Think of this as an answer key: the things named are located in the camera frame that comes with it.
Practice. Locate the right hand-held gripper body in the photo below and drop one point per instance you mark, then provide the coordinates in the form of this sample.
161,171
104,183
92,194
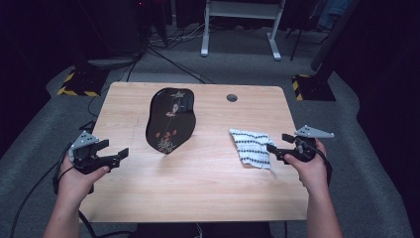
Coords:
305,150

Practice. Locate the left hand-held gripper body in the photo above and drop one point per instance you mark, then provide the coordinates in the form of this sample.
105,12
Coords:
86,158

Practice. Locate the white patterned cloth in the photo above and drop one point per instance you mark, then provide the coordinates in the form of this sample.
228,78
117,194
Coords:
252,148

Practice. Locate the black decorated oval tray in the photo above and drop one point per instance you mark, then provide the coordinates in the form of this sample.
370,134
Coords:
170,120

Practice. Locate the person's right hand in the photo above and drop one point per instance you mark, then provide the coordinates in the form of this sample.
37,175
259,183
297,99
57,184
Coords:
313,175

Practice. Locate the person's left hand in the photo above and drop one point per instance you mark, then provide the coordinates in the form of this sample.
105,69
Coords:
74,186

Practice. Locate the round grey stand base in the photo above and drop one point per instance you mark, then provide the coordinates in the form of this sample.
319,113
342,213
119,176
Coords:
112,62

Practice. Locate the black tripod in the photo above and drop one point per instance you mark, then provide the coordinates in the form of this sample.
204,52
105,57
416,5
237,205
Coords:
296,43

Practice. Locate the blue cloth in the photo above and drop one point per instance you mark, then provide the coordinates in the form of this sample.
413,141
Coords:
333,11

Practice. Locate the black yellow striped base plate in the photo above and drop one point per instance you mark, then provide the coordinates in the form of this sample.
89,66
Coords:
82,84
313,88

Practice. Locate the dark slanted post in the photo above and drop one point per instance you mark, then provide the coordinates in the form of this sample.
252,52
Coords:
333,33

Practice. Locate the white desk frame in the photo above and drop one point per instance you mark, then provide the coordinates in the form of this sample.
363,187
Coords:
242,9

